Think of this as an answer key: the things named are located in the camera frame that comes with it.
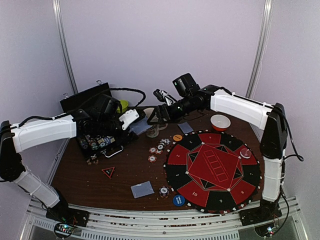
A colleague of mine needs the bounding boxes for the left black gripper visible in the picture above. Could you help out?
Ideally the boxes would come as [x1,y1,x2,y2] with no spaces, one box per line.
[97,113,139,146]

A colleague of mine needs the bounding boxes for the dealt card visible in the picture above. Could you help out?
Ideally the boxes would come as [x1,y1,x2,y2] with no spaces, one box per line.
[177,122,194,134]
[130,181,155,199]

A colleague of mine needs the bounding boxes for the blue playing card deck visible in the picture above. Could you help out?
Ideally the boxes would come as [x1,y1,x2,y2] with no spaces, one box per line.
[129,117,152,136]

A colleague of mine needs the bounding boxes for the orange big blind button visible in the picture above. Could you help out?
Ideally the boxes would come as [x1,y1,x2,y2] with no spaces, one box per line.
[172,134,183,142]

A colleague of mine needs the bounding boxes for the stack of poker chips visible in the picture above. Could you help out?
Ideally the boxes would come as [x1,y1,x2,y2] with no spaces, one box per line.
[155,138,171,154]

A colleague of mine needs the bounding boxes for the red triangular chip holder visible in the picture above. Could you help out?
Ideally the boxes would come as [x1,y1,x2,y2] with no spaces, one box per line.
[101,166,115,179]

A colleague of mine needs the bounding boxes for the clear red round button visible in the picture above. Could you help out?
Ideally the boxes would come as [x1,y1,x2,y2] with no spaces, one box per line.
[240,148,252,159]

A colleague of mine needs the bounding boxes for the blue small blind button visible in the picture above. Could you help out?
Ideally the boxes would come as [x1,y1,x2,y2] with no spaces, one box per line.
[172,194,186,207]

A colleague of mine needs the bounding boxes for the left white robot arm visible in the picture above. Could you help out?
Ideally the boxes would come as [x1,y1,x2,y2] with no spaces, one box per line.
[0,83,140,222]

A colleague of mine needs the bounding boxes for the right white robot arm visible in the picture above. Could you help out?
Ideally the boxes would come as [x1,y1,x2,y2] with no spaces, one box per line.
[147,73,292,221]

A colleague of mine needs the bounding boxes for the black poker chip case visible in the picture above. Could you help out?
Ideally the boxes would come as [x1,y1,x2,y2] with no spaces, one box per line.
[60,82,146,163]

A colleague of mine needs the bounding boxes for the small card decks in case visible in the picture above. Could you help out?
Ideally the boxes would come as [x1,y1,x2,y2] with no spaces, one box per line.
[96,136,115,148]

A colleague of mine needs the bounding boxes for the green plastic bowl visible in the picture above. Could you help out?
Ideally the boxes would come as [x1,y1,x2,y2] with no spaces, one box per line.
[117,99,129,113]

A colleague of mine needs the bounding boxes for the front right chip row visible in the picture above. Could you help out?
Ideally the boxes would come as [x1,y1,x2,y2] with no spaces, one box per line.
[86,135,99,151]

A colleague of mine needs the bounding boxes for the chip row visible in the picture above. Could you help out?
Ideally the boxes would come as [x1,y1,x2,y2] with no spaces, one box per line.
[77,137,89,150]
[86,135,99,151]

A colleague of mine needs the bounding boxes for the front left chip row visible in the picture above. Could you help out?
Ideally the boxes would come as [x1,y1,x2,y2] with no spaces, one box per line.
[77,137,89,150]

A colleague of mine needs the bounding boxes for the white orange bowl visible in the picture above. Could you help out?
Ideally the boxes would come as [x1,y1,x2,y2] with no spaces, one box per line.
[210,114,231,132]

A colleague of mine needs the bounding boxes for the white floral ceramic mug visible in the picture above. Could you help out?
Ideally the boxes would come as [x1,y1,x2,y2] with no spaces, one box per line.
[143,107,168,138]

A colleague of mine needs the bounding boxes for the loose chip middle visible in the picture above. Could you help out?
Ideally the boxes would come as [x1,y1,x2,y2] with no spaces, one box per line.
[149,147,157,154]

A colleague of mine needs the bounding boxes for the loose chip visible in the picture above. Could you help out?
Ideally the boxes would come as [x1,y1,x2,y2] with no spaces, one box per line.
[148,155,157,163]
[149,147,157,154]

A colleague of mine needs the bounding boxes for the loose chip front left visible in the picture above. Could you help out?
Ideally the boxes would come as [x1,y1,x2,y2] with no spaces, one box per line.
[148,155,157,163]

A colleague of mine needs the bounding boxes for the round red black poker mat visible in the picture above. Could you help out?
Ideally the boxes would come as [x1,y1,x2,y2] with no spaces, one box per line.
[163,129,263,214]

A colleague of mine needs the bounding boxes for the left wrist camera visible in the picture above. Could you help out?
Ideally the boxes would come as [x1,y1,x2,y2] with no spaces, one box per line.
[118,109,140,131]

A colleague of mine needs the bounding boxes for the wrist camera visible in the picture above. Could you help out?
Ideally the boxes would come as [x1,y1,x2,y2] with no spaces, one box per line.
[118,109,140,131]
[153,89,177,106]

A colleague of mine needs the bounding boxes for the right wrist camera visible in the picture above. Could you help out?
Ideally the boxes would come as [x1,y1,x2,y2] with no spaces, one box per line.
[153,89,177,106]

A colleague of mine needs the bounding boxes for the right aluminium frame post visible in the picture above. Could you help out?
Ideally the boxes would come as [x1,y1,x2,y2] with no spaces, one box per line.
[240,0,273,113]

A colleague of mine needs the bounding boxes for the aluminium frame post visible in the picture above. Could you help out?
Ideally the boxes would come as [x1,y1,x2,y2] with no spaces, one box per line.
[52,0,78,94]
[240,0,273,113]

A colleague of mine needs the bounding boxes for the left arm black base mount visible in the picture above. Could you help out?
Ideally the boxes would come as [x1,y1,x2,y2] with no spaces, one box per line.
[45,205,90,227]

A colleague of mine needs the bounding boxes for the aluminium front rail base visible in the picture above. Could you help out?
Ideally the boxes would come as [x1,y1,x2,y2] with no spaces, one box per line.
[21,196,307,240]

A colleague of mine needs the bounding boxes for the left aluminium frame post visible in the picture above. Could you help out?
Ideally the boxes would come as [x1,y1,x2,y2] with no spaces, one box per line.
[52,0,78,94]

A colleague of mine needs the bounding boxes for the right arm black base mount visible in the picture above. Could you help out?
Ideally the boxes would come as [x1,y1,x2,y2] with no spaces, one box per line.
[239,203,283,226]

